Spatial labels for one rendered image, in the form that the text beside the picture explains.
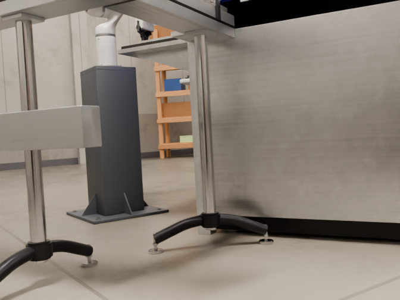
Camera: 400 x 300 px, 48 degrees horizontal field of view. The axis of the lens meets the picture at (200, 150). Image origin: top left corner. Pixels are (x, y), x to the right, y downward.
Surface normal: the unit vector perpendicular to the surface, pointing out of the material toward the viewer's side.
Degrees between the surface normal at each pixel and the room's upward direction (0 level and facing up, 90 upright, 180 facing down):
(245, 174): 90
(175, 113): 90
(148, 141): 90
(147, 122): 90
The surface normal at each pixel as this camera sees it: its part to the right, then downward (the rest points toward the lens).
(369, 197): -0.48, 0.06
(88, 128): 0.88, -0.03
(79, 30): 0.57, 0.00
